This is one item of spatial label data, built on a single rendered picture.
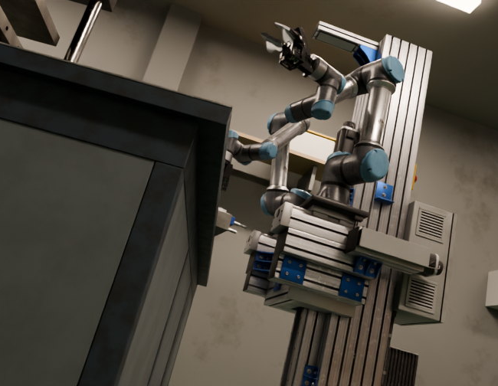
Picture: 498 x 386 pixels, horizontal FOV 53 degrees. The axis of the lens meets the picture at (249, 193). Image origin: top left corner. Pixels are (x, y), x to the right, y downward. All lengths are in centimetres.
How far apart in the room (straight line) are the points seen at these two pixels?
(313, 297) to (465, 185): 350
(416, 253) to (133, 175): 123
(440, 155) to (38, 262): 468
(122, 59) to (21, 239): 393
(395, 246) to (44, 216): 128
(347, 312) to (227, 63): 324
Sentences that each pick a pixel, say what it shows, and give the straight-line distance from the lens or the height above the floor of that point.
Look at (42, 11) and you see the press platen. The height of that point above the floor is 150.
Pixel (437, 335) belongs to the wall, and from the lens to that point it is 481.
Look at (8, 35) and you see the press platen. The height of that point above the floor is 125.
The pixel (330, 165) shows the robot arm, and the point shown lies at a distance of 199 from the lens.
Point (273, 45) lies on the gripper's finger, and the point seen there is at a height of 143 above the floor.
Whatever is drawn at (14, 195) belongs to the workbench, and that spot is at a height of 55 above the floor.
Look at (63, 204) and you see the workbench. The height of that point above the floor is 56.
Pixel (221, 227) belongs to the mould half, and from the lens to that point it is 167.
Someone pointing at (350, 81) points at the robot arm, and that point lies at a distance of 214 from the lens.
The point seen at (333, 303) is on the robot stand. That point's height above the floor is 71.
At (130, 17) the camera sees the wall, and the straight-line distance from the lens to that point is 495.
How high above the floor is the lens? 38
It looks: 19 degrees up
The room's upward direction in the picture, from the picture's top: 15 degrees clockwise
